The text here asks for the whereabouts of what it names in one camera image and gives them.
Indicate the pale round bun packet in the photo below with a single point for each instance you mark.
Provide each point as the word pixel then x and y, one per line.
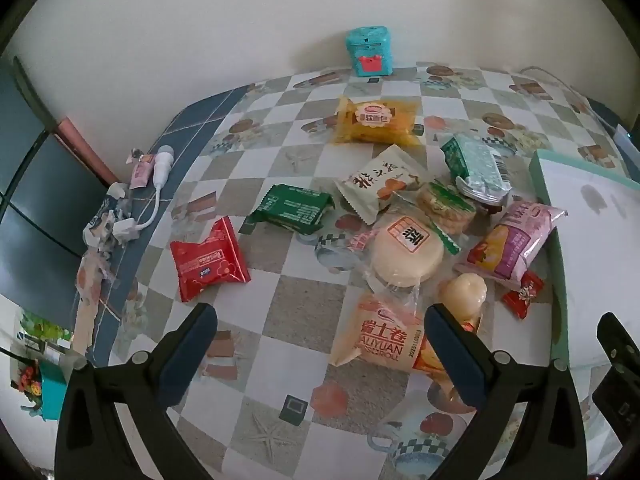
pixel 465 292

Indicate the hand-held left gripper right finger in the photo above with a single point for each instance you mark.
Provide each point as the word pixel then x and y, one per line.
pixel 452 355

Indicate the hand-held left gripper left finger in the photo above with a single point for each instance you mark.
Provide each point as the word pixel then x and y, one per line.
pixel 187 345

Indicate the teal box with flowers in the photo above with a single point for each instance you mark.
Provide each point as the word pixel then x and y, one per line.
pixel 47 390

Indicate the small pink packet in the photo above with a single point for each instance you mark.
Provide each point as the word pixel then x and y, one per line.
pixel 141 170

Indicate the white power bank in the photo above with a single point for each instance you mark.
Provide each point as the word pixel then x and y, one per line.
pixel 627 142

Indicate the clear rice cracker packet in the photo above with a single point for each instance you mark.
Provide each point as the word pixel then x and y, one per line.
pixel 445 207

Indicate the white pastry packet orange print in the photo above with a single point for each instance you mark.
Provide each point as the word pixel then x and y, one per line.
pixel 375 182

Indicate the yellow bread packet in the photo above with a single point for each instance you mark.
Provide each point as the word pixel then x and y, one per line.
pixel 377 120

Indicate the peach swiss roll packet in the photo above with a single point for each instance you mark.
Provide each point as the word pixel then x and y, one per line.
pixel 380 335

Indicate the dark green snack packet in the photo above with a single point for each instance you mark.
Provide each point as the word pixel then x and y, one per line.
pixel 292 209

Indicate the mint green snack packet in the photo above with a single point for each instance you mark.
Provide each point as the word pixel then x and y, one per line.
pixel 472 162

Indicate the small red candy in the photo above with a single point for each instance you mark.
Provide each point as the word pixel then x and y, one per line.
pixel 524 294

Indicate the dark blue cabinet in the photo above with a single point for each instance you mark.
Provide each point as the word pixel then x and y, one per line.
pixel 35 200

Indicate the pink snack packet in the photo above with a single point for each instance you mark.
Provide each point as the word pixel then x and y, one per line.
pixel 515 240

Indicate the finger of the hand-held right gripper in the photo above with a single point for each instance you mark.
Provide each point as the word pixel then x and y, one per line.
pixel 620 345

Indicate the round white cake packet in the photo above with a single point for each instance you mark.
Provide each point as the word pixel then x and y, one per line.
pixel 407 252

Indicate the crumpled wrappers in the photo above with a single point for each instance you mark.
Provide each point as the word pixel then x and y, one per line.
pixel 100 225

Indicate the white tray teal rim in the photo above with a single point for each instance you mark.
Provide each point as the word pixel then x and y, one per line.
pixel 585 240

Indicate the teal tin box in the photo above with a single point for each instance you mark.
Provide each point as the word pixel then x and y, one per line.
pixel 369 50

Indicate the red snack packet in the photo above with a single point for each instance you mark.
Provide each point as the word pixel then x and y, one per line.
pixel 207 260

